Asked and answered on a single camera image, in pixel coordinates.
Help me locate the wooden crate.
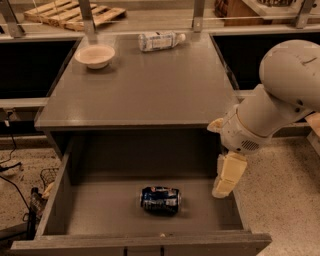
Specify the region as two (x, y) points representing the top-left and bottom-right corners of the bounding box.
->
(213, 0), (292, 26)

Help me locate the clear plastic water bottle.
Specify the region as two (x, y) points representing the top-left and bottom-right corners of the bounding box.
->
(138, 31), (186, 52)

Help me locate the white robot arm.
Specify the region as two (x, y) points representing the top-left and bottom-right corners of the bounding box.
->
(207, 40), (320, 198)

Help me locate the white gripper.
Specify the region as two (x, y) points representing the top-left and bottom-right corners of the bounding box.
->
(207, 104), (271, 198)

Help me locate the grey open drawer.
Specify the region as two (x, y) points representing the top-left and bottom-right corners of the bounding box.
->
(12, 130), (271, 256)

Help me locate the grey cabinet counter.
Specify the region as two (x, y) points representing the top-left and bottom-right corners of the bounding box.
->
(34, 32), (249, 160)

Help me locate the white ceramic bowl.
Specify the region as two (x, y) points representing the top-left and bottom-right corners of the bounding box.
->
(74, 45), (115, 69)

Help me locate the blue pepsi can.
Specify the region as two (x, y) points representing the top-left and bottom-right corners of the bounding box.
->
(140, 186), (181, 214)

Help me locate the black wire basket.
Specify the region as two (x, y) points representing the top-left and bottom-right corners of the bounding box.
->
(40, 168), (59, 189)

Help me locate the wooden pallet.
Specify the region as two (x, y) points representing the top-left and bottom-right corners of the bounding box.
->
(23, 0), (126, 31)

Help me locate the black cable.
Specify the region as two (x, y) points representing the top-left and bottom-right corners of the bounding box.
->
(0, 133), (31, 211)

